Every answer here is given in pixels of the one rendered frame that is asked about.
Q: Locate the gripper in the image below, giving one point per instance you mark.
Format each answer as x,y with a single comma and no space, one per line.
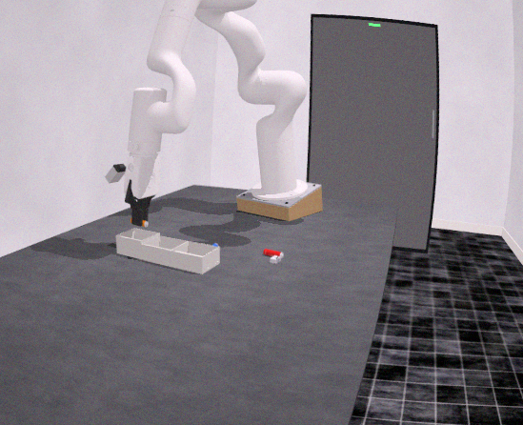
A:
142,179

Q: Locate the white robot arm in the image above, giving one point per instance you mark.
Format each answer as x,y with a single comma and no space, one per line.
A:
152,115

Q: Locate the white three-compartment bin rack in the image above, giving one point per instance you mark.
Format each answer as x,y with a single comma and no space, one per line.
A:
189,256

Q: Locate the red aa battery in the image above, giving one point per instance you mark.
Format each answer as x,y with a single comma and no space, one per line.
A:
273,253

